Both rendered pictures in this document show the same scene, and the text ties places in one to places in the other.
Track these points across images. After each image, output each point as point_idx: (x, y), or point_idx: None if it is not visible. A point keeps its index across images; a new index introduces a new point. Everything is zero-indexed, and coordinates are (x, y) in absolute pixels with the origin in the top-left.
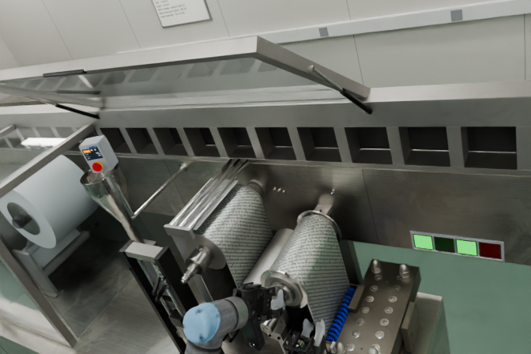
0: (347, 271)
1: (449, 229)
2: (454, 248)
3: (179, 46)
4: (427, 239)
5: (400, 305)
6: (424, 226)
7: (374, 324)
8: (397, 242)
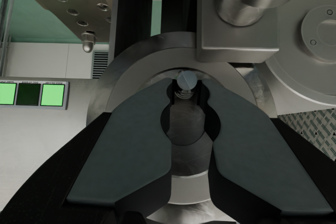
0: (173, 21)
1: (20, 117)
2: (18, 89)
3: None
4: (46, 99)
5: (53, 6)
6: (47, 118)
7: None
8: (88, 87)
